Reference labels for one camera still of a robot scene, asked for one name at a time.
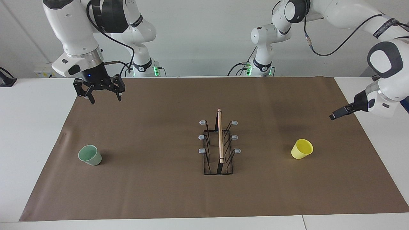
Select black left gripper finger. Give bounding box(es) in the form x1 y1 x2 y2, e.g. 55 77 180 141
329 103 356 121

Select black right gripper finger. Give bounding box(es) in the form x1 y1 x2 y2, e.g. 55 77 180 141
107 74 126 102
73 78 96 105

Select yellow plastic cup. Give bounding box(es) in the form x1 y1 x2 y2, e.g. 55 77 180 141
291 139 313 160

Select green plastic cup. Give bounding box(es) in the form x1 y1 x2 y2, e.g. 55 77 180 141
78 145 102 166

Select black table clamp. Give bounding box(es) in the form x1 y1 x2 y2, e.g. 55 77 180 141
0 67 17 87

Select brown paper table mat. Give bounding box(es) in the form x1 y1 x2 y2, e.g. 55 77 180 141
19 76 409 222

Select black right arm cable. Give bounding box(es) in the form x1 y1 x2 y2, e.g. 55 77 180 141
86 0 136 77

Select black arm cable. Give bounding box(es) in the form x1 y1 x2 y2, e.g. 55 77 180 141
86 0 136 77
303 13 384 57

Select white wall socket box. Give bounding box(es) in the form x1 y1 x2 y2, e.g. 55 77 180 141
34 62 69 78

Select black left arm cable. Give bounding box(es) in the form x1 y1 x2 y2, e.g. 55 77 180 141
303 13 384 57

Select black wire cup rack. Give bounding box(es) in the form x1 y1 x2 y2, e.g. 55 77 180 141
198 109 241 175

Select black base power cable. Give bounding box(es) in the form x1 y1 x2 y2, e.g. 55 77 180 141
228 47 258 76

